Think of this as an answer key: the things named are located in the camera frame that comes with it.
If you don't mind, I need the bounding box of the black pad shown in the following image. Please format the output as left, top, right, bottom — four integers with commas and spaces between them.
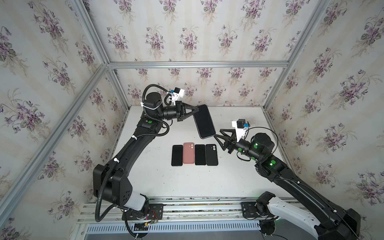
195, 145, 206, 166

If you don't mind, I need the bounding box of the black phone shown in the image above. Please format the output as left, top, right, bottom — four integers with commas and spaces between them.
194, 105, 216, 139

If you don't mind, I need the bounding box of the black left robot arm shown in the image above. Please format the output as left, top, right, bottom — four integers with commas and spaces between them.
93, 92, 199, 222

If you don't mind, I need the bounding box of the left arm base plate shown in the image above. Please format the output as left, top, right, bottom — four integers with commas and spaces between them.
122, 204, 164, 222

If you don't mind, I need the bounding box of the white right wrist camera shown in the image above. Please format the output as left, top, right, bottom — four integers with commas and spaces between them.
232, 119, 250, 142

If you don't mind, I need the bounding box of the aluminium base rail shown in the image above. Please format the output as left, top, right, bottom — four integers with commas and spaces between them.
76, 197, 309, 224

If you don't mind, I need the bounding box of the aluminium frame top bar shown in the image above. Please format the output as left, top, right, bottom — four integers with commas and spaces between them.
107, 61, 289, 69

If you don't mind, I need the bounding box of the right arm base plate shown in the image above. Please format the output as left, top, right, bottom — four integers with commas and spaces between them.
241, 202, 279, 220

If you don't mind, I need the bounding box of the black phone case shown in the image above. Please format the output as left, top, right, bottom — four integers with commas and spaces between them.
206, 144, 219, 166

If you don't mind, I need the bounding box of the pink phone case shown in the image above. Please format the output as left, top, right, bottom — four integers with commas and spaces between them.
183, 143, 195, 164

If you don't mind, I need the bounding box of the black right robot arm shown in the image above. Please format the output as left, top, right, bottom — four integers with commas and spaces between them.
214, 129, 361, 240

